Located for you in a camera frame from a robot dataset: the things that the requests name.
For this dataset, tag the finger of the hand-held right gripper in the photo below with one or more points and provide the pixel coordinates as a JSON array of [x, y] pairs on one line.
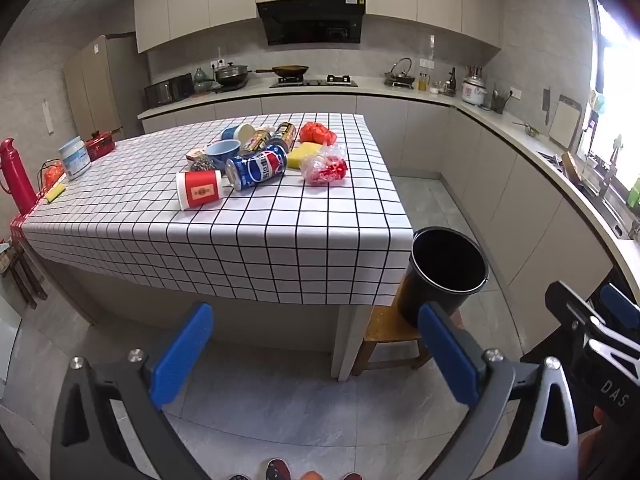
[[575, 307], [620, 305]]

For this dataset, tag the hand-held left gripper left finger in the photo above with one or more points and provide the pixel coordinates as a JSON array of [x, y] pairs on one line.
[[182, 355]]

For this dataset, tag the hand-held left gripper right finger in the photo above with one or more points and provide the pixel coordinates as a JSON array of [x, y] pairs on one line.
[[447, 355]]

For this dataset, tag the black trash bin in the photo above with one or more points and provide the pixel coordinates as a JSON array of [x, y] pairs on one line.
[[430, 300]]

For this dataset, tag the red paper cup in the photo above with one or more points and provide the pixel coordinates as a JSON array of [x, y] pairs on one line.
[[200, 190]]

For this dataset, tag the blue cola can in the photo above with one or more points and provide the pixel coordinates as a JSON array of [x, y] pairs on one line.
[[257, 170]]

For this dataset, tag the blue white plastic bottle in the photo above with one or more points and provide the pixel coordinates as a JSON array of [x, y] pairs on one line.
[[231, 133]]

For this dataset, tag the person's right hand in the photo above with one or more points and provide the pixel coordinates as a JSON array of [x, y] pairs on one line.
[[590, 452]]

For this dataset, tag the white kitchen island table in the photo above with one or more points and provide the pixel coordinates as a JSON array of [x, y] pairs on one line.
[[200, 320]]

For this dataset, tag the light wooden stool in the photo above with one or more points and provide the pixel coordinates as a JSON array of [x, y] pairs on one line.
[[385, 327]]

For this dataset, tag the metal sink faucet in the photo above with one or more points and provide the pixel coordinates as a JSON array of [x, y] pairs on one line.
[[611, 170]]

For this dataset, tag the white black-checked tablecloth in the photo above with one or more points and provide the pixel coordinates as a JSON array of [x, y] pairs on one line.
[[300, 240]]

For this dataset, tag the dark wooden stool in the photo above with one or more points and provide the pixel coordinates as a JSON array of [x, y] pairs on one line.
[[25, 280]]

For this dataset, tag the small metal saucepan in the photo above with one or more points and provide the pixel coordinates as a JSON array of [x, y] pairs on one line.
[[531, 131]]

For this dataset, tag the white cutting board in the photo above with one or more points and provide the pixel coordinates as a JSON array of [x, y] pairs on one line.
[[565, 122]]

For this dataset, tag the dark patterned packet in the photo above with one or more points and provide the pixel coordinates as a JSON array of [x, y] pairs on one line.
[[201, 163]]

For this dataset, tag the small tan cardboard box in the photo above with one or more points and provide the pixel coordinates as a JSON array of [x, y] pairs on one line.
[[195, 154]]

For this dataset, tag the small yellow green sponge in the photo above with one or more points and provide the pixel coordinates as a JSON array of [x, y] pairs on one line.
[[56, 193]]

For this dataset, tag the blue plastic cup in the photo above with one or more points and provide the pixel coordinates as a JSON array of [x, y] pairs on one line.
[[222, 152]]

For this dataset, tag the kitchen cleaver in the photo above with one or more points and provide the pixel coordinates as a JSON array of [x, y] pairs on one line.
[[546, 102]]

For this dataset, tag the dark utensil holder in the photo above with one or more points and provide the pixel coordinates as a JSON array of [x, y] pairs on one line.
[[497, 104]]

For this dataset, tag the clear bag with red pieces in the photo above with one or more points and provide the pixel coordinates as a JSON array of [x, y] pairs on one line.
[[325, 170]]

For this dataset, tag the orange net bag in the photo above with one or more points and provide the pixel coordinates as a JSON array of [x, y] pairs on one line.
[[54, 174]]

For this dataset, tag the white tub with blue label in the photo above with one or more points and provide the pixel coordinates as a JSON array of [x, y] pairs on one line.
[[75, 160]]

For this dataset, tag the red cooking pot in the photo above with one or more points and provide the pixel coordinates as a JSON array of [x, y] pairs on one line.
[[100, 146]]

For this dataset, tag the black yellow drink can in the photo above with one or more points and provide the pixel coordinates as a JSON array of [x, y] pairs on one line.
[[286, 133], [257, 141]]

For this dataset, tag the large yellow sponge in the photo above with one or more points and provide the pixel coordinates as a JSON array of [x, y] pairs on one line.
[[299, 156]]

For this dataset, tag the white rice cooker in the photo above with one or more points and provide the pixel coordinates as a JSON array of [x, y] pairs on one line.
[[474, 91]]

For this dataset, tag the red thermos flask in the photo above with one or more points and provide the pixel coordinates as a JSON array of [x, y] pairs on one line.
[[17, 180]]

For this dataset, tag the kitchen window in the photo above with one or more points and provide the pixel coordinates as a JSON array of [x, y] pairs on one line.
[[615, 60]]

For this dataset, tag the dark glass bottle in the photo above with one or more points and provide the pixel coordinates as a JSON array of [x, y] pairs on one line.
[[453, 84]]

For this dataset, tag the orange plastic bag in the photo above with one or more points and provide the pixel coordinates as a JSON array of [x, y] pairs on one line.
[[317, 132]]

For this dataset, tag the black microwave oven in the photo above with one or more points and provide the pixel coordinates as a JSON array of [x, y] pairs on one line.
[[167, 91]]

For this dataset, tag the yellow oil jar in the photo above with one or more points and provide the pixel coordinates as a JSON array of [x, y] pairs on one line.
[[424, 83]]

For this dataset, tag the green ceramic teapot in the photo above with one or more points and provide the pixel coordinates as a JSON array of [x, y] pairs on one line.
[[202, 82]]

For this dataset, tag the beige refrigerator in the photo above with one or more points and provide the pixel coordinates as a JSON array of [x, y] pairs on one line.
[[100, 85]]

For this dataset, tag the wok with glass lid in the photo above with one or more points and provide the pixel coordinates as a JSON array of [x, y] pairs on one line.
[[232, 75]]

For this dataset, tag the metal kettle on tray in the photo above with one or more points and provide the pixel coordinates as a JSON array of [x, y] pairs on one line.
[[400, 74]]

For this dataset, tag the black gas stove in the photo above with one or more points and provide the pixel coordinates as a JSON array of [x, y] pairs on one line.
[[320, 82]]

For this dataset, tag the black range hood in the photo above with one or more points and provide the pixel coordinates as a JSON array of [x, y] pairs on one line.
[[310, 20]]

